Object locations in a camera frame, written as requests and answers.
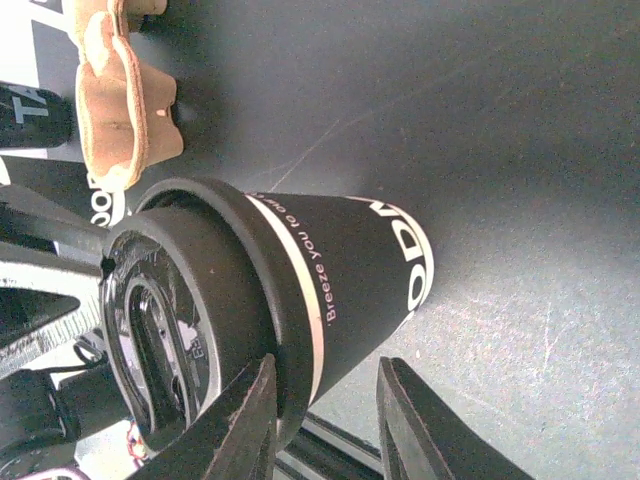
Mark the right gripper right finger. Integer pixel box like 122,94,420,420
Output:
376,357,530,479

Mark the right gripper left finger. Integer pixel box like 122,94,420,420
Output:
131,354,277,480

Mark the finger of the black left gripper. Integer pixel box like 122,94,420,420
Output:
0,259,109,381

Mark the stack of paper cups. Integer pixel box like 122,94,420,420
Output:
1,82,128,228

